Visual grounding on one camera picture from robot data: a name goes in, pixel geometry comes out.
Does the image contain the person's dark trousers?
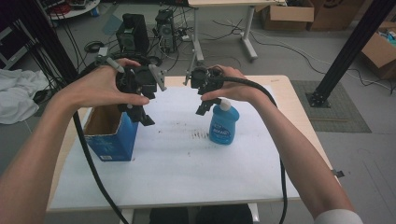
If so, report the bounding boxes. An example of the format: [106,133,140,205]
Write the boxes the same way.
[148,203,254,224]

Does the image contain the grey floor mat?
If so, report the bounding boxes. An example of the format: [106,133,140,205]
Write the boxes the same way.
[290,79,373,134]

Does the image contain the coiled black cable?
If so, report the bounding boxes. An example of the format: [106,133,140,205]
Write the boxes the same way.
[84,40,106,53]

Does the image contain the white-legged desk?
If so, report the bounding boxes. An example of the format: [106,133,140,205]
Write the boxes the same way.
[187,0,288,63]

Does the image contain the blue bottle with white cap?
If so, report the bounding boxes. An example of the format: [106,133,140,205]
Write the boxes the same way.
[208,98,241,146]

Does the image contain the round white table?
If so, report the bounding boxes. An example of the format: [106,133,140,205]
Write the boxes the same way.
[46,0,101,21]

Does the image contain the white sleeve cuff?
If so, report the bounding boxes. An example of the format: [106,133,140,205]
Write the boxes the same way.
[313,208,364,224]

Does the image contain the person's left hand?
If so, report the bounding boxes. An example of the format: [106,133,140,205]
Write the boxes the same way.
[59,58,150,110]

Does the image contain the white cloth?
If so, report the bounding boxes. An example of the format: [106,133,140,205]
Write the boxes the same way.
[0,68,50,125]

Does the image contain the open cardboard box with contents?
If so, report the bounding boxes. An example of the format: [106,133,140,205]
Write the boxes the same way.
[360,21,396,80]

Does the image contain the black computer tower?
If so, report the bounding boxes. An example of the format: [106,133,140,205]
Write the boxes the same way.
[116,12,150,57]

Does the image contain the tall brown cardboard box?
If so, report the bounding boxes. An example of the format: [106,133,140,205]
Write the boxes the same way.
[307,0,366,32]

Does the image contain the white table mat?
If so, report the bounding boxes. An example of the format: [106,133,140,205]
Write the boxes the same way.
[49,84,302,210]

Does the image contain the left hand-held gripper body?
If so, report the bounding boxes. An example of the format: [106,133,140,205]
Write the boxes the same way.
[115,63,167,101]

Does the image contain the blue cardboard box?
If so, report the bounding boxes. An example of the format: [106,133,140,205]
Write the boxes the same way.
[83,105,140,162]

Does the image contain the black metal stand with cables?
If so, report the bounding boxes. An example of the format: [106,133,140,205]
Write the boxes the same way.
[12,0,78,85]

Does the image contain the grey open computer tower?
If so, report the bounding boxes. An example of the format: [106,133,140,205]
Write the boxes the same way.
[154,8,177,54]

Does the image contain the flat brown cardboard box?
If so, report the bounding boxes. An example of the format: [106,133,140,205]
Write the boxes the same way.
[261,0,316,32]

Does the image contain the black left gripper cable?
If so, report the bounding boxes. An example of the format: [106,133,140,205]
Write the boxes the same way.
[72,52,157,224]

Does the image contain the black metal stand with foot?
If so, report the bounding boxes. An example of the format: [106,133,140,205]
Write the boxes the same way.
[305,0,396,108]

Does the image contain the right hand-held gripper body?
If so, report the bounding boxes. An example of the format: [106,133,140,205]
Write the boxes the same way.
[183,65,224,96]

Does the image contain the person's right hand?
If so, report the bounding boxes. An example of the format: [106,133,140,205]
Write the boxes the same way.
[200,64,265,104]

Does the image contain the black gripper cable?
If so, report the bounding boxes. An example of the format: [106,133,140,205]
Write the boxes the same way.
[72,52,157,224]
[211,75,289,224]

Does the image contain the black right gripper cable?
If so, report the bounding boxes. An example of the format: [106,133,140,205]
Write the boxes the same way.
[211,75,289,224]

